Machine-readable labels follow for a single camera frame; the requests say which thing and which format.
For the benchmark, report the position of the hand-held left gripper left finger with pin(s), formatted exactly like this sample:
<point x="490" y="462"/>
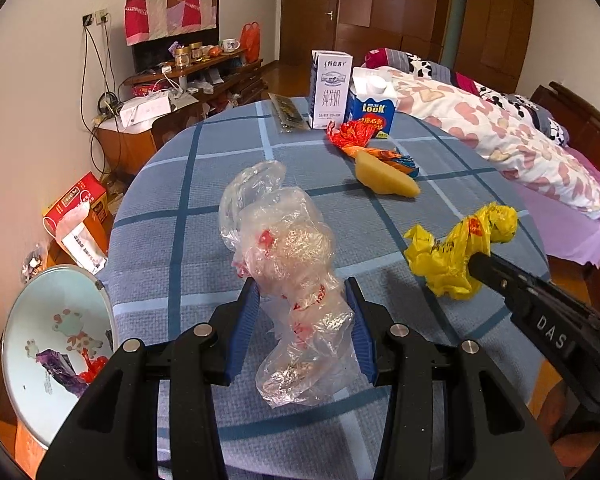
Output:
<point x="242" y="330"/>

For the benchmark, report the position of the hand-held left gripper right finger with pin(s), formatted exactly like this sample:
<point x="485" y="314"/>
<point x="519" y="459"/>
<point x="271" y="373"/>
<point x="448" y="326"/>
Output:
<point x="362" y="330"/>

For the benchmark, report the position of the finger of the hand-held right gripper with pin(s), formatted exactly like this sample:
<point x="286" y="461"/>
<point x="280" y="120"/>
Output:
<point x="497" y="277"/>

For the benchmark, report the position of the yellow red printed bag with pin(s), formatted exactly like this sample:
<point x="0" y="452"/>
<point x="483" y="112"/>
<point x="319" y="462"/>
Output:
<point x="450" y="260"/>

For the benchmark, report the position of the clear plastic bag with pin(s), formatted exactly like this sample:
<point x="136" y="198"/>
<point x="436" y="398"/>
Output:
<point x="285" y="250"/>

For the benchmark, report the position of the purple wrapper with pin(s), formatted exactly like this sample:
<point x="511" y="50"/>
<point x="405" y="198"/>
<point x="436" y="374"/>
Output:
<point x="60" y="370"/>

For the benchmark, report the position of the white frog print bin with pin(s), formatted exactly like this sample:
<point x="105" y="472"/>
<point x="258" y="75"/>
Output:
<point x="45" y="320"/>

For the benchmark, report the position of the purple bed sheet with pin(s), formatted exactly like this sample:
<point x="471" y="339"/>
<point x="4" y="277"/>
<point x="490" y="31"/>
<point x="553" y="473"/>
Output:
<point x="585" y="220"/>

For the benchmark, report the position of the pink heart quilt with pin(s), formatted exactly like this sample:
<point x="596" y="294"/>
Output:
<point x="505" y="140"/>

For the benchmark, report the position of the pale yellow wedge block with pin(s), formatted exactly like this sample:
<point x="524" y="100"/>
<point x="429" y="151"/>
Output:
<point x="385" y="180"/>

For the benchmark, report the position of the orange snack wrapper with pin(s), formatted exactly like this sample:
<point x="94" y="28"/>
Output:
<point x="397" y="160"/>

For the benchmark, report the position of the wooden headboard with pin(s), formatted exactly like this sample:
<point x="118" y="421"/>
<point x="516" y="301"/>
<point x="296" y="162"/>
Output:
<point x="590" y="125"/>

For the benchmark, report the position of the white plastic bag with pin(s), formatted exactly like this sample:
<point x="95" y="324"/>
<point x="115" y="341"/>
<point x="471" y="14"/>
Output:
<point x="82" y="245"/>

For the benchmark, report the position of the red orange crumpled wrapper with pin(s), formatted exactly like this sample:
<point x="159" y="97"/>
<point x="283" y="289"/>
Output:
<point x="352" y="135"/>

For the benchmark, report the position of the wooden television cabinet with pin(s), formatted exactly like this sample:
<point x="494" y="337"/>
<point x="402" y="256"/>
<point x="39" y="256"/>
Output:
<point x="130" y="150"/>

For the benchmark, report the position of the blue and white carton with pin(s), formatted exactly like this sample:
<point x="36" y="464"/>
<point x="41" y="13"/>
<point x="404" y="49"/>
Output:
<point x="372" y="105"/>

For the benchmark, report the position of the red cardboard box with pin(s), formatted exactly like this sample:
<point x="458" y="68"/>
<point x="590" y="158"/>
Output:
<point x="75" y="195"/>

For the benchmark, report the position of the patchwork cow print blanket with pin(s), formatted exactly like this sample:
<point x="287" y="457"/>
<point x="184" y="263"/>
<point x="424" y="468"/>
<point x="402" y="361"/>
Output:
<point x="430" y="67"/>

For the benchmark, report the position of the dark flat packet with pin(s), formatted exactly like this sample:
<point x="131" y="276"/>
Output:
<point x="289" y="112"/>

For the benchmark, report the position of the white flat box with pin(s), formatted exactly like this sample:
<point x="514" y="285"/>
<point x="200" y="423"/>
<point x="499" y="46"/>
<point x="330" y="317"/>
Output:
<point x="145" y="110"/>

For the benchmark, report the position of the tall white milk carton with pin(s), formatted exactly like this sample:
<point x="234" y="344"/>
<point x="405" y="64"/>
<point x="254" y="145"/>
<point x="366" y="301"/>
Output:
<point x="330" y="90"/>

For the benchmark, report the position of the red flat package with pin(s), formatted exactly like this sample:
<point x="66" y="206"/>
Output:
<point x="147" y="91"/>

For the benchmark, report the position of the gold lidded jar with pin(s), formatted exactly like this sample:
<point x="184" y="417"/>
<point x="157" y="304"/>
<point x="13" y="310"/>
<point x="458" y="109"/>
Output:
<point x="196" y="51"/>
<point x="181" y="57"/>

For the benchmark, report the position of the white printed mug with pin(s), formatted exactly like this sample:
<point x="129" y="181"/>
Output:
<point x="230" y="46"/>

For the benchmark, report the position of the orange gift bag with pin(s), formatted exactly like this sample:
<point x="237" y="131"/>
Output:
<point x="251" y="42"/>

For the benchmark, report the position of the black television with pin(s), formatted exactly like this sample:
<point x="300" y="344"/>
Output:
<point x="150" y="55"/>

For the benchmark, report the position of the brown wooden wardrobe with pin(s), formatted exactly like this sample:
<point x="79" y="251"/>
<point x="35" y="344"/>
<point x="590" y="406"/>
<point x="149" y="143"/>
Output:
<point x="370" y="10"/>

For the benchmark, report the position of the red pink patchwork cover cloth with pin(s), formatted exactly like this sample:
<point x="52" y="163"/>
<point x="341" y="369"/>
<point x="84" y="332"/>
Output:
<point x="170" y="12"/>

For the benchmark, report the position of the wall socket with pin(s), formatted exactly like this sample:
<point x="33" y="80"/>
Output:
<point x="96" y="16"/>

